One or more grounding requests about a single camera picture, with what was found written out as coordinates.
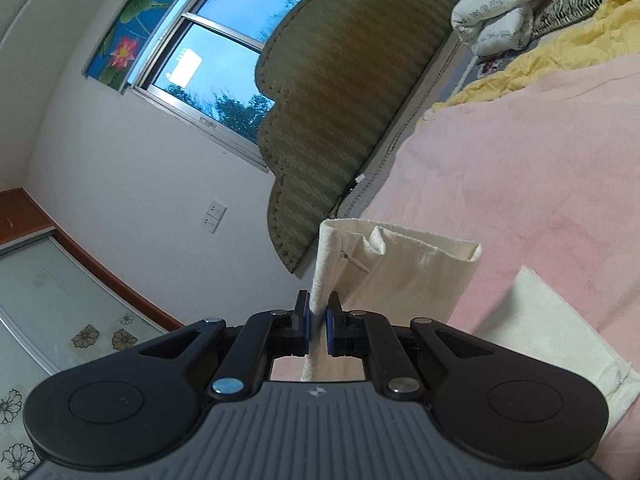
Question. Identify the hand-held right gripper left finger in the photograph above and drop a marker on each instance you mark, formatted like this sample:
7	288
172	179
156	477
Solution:
303	327

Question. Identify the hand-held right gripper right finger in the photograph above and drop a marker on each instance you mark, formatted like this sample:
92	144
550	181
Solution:
331	331

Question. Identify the white towel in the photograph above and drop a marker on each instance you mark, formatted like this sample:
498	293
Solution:
410	275

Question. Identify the olive green padded headboard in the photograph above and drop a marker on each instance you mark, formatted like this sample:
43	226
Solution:
340	100

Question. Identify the pink bed sheet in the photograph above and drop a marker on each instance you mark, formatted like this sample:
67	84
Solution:
525	170

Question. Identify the wooden wardrobe floral glass door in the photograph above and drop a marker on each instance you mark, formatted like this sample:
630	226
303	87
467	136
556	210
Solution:
45	285

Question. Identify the floral lotus window blind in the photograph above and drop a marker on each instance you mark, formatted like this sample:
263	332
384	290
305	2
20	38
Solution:
140	10

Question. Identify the white script print quilt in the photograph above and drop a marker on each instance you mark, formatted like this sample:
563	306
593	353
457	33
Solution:
500	10

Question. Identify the yellow blanket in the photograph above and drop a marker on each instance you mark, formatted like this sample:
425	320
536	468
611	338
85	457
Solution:
575	45

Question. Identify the white wall socket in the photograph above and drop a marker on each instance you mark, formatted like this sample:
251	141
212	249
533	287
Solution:
216	208
210	221

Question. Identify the aluminium frame window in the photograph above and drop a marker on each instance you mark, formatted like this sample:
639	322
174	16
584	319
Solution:
225	45

